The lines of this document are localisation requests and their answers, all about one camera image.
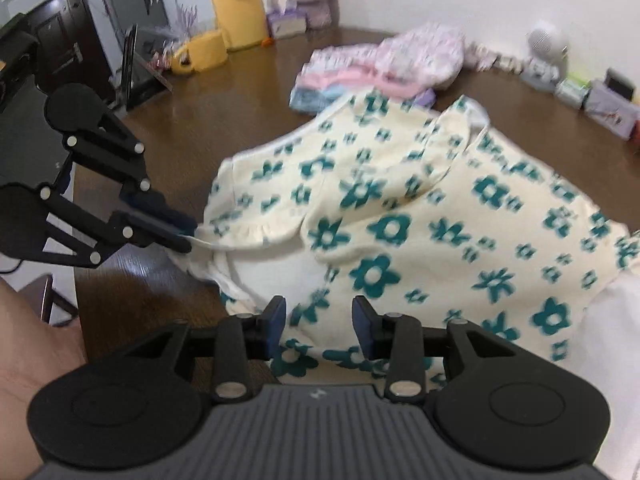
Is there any cream floral green dress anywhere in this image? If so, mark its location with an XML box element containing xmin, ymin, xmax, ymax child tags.
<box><xmin>174</xmin><ymin>90</ymin><xmax>639</xmax><ymax>479</ymax></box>

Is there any person right hand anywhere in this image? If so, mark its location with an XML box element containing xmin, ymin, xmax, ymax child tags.
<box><xmin>0</xmin><ymin>283</ymin><xmax>86</xmax><ymax>479</ymax></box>

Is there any yellow mug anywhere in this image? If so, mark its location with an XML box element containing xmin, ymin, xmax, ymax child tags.
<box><xmin>170</xmin><ymin>29</ymin><xmax>228</xmax><ymax>75</ymax></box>

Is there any pink blue folded garment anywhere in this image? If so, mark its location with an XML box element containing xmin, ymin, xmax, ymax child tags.
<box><xmin>288</xmin><ymin>66</ymin><xmax>436</xmax><ymax>115</ymax></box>

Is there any yellow thermos jug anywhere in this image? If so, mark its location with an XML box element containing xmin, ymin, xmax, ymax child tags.
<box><xmin>212</xmin><ymin>0</ymin><xmax>269</xmax><ymax>51</ymax></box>

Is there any purple tissue box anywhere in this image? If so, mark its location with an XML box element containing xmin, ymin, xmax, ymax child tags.
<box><xmin>267</xmin><ymin>9</ymin><xmax>308</xmax><ymax>40</ymax></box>

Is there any pink floral white garment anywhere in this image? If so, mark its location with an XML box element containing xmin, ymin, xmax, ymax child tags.
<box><xmin>296</xmin><ymin>23</ymin><xmax>464</xmax><ymax>99</ymax></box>

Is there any green white small box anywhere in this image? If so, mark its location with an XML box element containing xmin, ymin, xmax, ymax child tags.
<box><xmin>554</xmin><ymin>75</ymin><xmax>591</xmax><ymax>110</ymax></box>

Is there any grey tin box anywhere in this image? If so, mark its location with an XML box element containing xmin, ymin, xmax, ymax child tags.
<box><xmin>585</xmin><ymin>80</ymin><xmax>639</xmax><ymax>141</ymax></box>

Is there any white astronaut figurine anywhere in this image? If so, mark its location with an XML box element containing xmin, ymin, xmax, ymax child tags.
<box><xmin>520</xmin><ymin>21</ymin><xmax>570</xmax><ymax>93</ymax></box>

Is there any small black box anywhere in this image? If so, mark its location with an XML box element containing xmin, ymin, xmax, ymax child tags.
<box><xmin>604</xmin><ymin>68</ymin><xmax>636</xmax><ymax>102</ymax></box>

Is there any black picture frame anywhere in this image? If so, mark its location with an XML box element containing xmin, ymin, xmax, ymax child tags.
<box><xmin>120</xmin><ymin>24</ymin><xmax>172</xmax><ymax>112</ymax></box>

